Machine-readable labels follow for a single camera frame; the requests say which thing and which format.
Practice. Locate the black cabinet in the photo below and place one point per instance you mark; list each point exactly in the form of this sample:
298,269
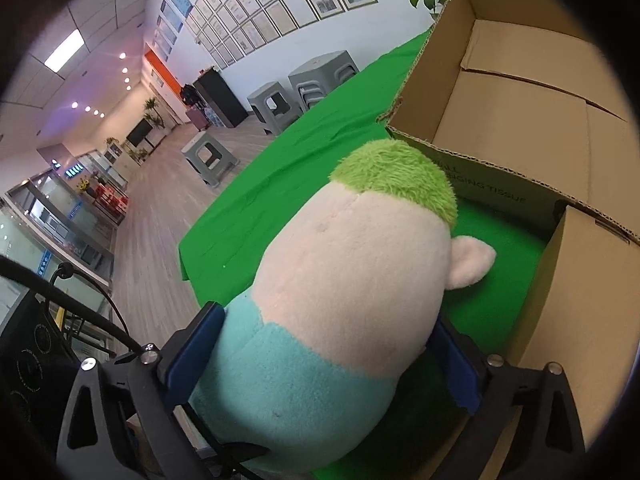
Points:
220,98

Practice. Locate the narrow cardboard box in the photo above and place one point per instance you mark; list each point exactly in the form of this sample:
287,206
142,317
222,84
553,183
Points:
581,311

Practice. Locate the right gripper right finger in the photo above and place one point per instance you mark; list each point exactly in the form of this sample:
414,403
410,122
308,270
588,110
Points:
547,442

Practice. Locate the black television screen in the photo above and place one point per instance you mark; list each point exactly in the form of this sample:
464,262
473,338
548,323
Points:
139,132

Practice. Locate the grey stool near table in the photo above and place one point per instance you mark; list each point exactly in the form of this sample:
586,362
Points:
209,158

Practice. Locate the plush doll green hair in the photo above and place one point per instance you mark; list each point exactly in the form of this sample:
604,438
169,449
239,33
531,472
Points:
343,301

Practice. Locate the large cardboard box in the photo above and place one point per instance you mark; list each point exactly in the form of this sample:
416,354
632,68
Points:
523,113

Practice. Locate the green tablecloth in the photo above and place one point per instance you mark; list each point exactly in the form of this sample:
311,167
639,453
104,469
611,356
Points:
220,254

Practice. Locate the grey stacked stools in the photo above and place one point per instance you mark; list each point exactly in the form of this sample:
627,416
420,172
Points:
316,78

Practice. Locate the grey plastic stool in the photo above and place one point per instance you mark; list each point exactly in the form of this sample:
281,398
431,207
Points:
274,108

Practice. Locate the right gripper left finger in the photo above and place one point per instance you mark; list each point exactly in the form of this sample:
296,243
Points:
95,442

